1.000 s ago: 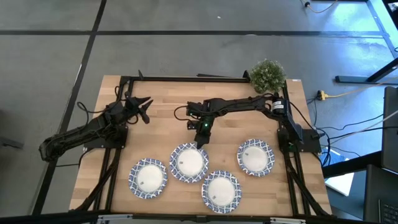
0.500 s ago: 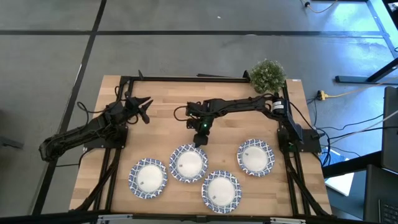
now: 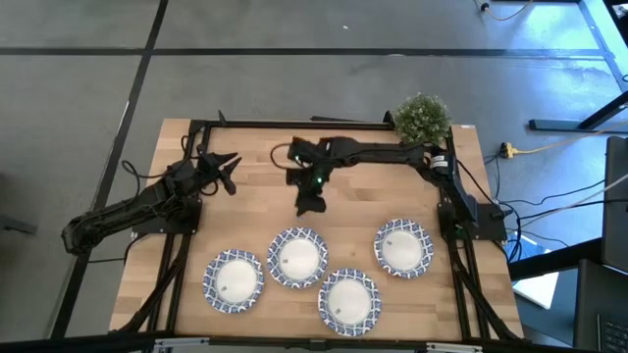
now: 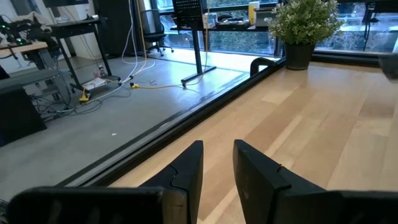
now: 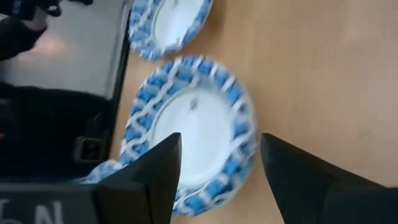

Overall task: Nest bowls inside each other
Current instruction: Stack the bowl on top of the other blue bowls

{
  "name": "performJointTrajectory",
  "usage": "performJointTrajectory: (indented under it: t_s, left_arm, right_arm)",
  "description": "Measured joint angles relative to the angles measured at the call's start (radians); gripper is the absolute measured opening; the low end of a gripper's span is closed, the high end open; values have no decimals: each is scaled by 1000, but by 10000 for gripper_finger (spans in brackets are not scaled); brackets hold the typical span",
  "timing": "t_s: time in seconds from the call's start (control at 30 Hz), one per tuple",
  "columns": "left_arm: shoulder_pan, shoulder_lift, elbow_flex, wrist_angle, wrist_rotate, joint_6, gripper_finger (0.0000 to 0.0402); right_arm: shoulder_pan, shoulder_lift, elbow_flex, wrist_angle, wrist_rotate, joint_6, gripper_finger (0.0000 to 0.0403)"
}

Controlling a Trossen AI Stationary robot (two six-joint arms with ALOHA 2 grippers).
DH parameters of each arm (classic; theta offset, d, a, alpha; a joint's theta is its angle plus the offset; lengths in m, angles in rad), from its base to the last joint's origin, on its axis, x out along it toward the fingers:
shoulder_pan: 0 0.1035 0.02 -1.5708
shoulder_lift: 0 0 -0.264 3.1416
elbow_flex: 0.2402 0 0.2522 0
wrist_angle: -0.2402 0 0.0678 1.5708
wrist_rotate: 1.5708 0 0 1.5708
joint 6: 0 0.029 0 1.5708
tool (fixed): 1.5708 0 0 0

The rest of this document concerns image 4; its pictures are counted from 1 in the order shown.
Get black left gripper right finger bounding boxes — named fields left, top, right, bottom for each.
left=233, top=139, right=327, bottom=224

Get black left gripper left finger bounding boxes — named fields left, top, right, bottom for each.
left=139, top=140, right=205, bottom=224

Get yellow connector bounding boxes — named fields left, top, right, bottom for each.
left=78, top=88, right=91, bottom=104

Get black standing desk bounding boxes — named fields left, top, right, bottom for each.
left=169, top=18, right=280, bottom=88

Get black office chair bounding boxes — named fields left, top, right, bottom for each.
left=139, top=9, right=175, bottom=58

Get green potted plant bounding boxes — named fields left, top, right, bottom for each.
left=267, top=0, right=345, bottom=71

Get dark tall cabinet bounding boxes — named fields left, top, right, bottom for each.
left=92, top=0, right=138, bottom=57

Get grey box on desk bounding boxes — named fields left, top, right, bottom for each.
left=254, top=7, right=278, bottom=28

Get black perforated panel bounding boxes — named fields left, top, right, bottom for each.
left=172, top=0, right=210, bottom=30

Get black box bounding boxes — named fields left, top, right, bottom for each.
left=0, top=83, right=48, bottom=147

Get black side desk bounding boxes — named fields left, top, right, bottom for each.
left=46, top=16, right=123, bottom=91

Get wooden table with robot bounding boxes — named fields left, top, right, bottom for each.
left=0, top=14, right=60, bottom=60

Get black metal table frame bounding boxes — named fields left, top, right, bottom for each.
left=55, top=51, right=383, bottom=187

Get yellow cable with plug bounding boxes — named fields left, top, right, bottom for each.
left=129, top=0, right=213, bottom=91

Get tangled black floor cables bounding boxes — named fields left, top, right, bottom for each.
left=30, top=88, right=133, bottom=123

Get white cables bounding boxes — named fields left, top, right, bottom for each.
left=83, top=0, right=157, bottom=105

